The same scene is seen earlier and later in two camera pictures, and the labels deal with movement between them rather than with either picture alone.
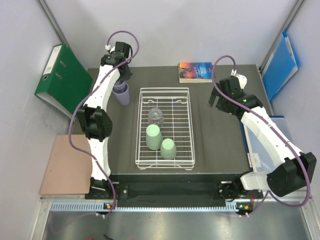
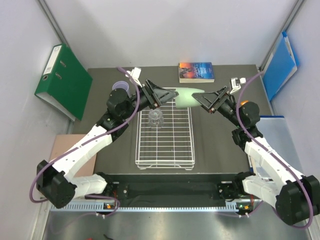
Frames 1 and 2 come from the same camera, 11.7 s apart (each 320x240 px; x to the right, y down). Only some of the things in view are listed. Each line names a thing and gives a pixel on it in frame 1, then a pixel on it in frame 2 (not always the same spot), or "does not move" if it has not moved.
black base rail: x=171 y=187 does not move
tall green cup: x=154 y=137 -> x=185 y=99
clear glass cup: x=156 y=117 does not move
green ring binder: x=66 y=81 does not move
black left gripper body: x=125 y=74 -> x=153 y=97
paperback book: x=195 y=72 does not move
